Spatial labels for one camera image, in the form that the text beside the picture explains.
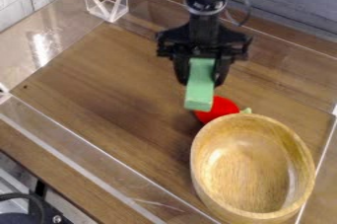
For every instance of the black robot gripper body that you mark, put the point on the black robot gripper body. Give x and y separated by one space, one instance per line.
202 38

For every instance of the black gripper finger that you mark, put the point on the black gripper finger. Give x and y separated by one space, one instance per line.
181 69
221 70

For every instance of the green rectangular block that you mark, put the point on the green rectangular block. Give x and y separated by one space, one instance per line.
199 85

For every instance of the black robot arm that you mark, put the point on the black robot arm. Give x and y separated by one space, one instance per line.
205 8

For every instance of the brown wooden bowl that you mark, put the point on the brown wooden bowl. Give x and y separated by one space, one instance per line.
251 169

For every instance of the red plush strawberry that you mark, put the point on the red plush strawberry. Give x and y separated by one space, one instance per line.
222 107

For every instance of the black metal clamp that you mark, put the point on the black metal clamp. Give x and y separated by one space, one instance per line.
41 210

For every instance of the clear acrylic corner bracket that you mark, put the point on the clear acrylic corner bracket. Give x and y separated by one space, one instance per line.
109 10

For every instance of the clear acrylic front wall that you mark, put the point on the clear acrylic front wall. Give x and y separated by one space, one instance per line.
127 145

